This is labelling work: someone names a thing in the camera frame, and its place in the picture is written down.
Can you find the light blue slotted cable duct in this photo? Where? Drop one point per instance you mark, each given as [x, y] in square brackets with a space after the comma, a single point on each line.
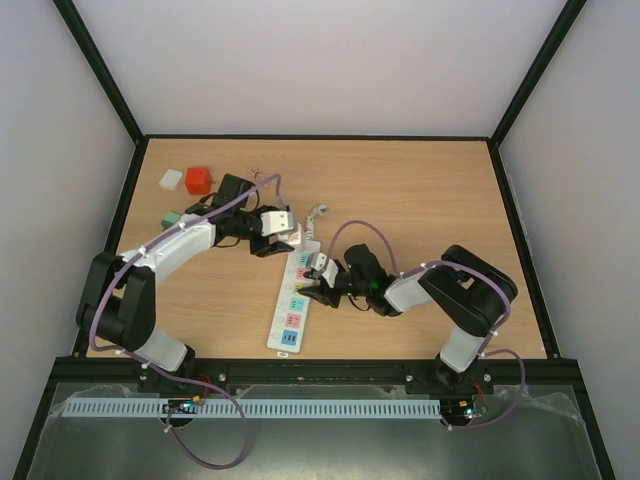
[253, 409]

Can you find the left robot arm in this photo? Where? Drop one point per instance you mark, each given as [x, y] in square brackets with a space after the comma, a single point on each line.
[118, 302]

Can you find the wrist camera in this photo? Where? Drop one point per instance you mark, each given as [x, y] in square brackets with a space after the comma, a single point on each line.
[277, 222]
[320, 266]

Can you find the white multicolour power strip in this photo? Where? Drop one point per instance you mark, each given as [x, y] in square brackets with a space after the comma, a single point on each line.
[291, 309]

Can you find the white plug adapter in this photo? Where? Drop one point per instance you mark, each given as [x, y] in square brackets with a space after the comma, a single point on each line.
[171, 179]

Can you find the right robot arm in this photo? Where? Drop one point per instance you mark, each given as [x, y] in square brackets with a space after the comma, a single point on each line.
[475, 295]

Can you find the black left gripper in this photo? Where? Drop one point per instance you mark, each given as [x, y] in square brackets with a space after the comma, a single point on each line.
[261, 251]

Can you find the white tiger cube adapter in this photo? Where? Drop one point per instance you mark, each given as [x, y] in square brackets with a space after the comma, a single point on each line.
[294, 238]

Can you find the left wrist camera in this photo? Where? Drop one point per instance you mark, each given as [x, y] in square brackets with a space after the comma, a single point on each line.
[277, 222]

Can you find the red cube socket adapter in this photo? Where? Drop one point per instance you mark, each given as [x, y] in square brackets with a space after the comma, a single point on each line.
[198, 181]

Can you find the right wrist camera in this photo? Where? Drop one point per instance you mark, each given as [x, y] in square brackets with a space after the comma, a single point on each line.
[320, 266]

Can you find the green plug adapter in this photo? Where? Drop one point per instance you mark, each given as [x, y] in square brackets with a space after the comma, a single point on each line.
[170, 220]

